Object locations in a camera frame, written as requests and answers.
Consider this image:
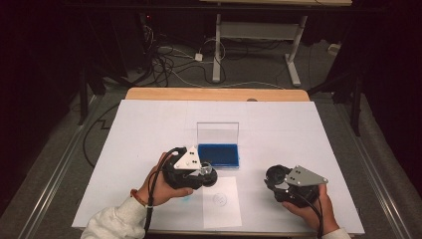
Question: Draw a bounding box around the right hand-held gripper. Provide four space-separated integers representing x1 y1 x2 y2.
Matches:
264 163 329 209

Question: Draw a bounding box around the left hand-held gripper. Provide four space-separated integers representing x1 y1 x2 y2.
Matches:
161 145 207 190

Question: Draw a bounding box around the round black stamp clear knob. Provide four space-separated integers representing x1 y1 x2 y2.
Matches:
198 161 219 188

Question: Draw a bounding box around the blue ink pad clear lid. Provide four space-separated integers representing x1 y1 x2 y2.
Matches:
196 121 241 169

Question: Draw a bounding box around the person's left hand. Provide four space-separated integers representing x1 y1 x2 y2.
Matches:
137 152 195 207

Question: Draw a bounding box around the person's right hand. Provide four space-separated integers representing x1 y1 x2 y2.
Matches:
282 183 341 233

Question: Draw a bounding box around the white paper sheet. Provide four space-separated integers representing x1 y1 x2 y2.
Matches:
201 175 243 230

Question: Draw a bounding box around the large white table mat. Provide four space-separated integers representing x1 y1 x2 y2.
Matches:
71 99 366 236

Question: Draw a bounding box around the wooden table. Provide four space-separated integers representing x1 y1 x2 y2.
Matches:
124 87 311 103

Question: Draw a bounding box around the black metal stand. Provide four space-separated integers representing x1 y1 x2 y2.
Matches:
350 74 363 137
78 63 90 126

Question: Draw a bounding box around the white box on floor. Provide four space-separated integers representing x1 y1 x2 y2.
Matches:
327 42 342 56

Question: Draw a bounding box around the right hand-held gripper black cable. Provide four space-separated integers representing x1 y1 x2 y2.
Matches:
291 189 324 239

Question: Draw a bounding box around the hand-held gripper black cable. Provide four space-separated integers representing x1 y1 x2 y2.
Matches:
143 146 182 235
291 189 324 239

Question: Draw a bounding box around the left hand-held gripper black cable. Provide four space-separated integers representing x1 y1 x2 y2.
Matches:
143 146 182 235

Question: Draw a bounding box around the red bracelet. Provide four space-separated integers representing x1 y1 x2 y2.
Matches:
129 188 147 208

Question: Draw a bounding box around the metal floor rail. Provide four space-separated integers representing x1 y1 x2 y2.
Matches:
18 94 104 239
334 103 414 239

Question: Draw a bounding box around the black floor cable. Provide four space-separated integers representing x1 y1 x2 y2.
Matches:
82 103 119 168

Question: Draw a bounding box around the white floor cable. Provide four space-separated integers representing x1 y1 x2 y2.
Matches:
172 70 287 91

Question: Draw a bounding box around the tangle of black floor cables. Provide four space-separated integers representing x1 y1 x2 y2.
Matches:
138 24 230 89

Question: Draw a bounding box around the white metal frame desk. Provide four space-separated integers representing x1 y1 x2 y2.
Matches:
198 0 353 88

